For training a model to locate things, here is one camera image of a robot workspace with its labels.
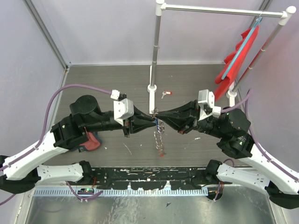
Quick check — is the blue clothes hanger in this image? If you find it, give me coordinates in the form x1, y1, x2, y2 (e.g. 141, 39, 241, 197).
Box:
220, 15, 264, 80

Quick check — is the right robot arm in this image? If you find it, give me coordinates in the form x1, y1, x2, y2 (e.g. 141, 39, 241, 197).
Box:
156, 101, 299, 209

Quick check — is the white clothes rack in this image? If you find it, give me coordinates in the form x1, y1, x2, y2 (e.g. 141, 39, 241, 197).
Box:
147, 0, 296, 114

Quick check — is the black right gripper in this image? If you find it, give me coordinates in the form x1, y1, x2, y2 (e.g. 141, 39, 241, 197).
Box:
155, 98, 227, 138

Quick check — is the metal disc with keyrings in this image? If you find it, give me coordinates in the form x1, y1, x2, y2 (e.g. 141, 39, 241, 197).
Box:
152, 108, 166, 154

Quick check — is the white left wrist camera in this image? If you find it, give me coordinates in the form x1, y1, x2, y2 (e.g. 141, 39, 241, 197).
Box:
110, 90, 134, 126

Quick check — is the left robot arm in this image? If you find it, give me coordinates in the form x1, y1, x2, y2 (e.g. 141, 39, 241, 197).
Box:
0, 94, 156, 194

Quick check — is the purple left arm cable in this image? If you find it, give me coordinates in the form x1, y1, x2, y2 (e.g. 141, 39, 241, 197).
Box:
0, 84, 113, 206

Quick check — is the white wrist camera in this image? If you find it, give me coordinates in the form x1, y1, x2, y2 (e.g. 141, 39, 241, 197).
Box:
110, 90, 134, 126
198, 89, 221, 121

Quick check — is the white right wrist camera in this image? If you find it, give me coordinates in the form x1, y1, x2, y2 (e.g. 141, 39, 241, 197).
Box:
198, 89, 221, 121

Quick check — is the red cloth on hanger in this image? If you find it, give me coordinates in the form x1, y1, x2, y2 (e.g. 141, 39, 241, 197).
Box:
214, 25, 259, 101

